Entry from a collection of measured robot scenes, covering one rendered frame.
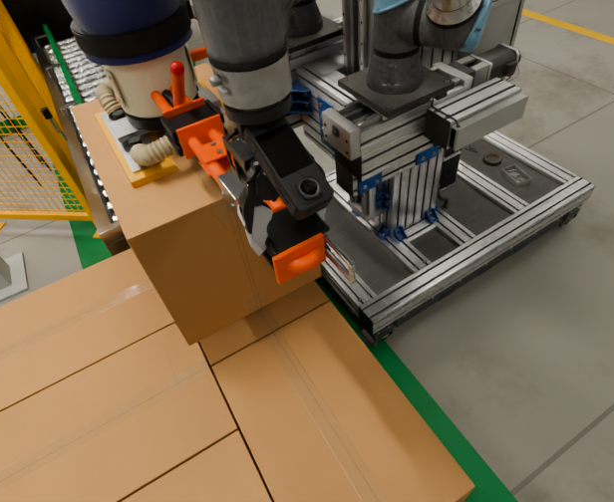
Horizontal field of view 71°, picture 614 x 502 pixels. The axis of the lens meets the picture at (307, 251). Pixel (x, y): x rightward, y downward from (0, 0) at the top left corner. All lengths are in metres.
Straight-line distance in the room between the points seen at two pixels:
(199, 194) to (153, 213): 0.10
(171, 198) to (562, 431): 1.51
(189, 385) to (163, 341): 0.18
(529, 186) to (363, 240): 0.85
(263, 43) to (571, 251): 2.08
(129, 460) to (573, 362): 1.59
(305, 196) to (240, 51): 0.14
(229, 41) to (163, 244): 0.55
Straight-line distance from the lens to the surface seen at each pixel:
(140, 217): 0.89
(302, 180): 0.43
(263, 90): 0.43
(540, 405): 1.86
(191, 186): 0.92
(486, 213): 2.10
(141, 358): 1.36
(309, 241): 0.54
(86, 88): 2.92
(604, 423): 1.92
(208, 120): 0.80
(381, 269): 1.81
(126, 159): 1.02
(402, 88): 1.19
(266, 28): 0.41
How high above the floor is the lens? 1.62
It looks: 48 degrees down
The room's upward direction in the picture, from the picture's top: 9 degrees counter-clockwise
